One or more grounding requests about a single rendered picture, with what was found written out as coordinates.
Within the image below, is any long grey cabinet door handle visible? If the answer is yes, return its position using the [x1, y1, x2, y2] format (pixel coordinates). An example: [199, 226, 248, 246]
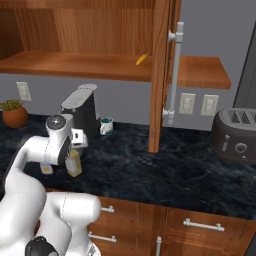
[162, 21, 185, 127]

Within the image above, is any black and silver coffee machine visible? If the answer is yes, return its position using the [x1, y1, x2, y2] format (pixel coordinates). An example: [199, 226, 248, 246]
[60, 83, 101, 142]

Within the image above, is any green and white mug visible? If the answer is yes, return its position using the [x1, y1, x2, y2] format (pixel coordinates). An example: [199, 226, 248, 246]
[99, 116, 115, 137]

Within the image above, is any small orange-yellow carrot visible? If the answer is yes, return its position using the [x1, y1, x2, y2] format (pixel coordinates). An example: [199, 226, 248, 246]
[135, 52, 150, 67]

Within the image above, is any wooden wall cabinet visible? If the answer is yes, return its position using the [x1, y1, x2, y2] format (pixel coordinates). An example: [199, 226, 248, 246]
[0, 0, 158, 83]

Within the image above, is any wooden wall shelf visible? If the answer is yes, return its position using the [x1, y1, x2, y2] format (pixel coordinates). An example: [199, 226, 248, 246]
[167, 55, 232, 91]

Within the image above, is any grey drawer handle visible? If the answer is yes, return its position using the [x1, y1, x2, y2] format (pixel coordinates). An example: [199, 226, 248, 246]
[100, 205, 116, 214]
[182, 217, 226, 233]

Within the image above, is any wooden drawer front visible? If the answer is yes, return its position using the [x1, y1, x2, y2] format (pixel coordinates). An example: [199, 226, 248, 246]
[87, 195, 156, 234]
[161, 205, 256, 256]

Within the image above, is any potted plant in terracotta pot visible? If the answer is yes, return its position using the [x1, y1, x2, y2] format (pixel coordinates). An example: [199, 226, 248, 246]
[0, 98, 30, 130]

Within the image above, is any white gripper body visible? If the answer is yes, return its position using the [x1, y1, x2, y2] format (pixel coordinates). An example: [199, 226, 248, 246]
[75, 143, 90, 159]

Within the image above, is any white wall outlet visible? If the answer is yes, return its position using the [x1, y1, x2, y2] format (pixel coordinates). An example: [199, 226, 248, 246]
[15, 81, 33, 102]
[178, 92, 197, 116]
[200, 93, 220, 117]

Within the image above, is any small purple-labelled condiment bottle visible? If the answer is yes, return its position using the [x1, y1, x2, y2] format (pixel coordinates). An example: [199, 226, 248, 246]
[39, 161, 54, 176]

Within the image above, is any dark grey toaster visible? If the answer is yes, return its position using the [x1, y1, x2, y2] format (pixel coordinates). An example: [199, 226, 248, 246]
[209, 107, 256, 165]

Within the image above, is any grey cupboard door handle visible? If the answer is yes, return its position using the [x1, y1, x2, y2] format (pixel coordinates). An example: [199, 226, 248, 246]
[87, 231, 118, 244]
[155, 235, 163, 256]

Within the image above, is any wooden cupboard door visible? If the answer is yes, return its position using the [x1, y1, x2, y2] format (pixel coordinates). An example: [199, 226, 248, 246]
[152, 203, 168, 256]
[87, 226, 158, 256]

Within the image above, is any dark grey fridge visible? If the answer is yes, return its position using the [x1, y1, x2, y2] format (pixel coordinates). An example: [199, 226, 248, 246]
[232, 29, 256, 110]

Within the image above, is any wooden cabinet door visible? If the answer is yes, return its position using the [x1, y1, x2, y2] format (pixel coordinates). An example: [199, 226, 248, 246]
[147, 0, 183, 154]

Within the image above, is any yellow oil and vinegar bottle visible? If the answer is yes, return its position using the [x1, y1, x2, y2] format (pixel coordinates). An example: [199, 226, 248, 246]
[65, 149, 83, 178]

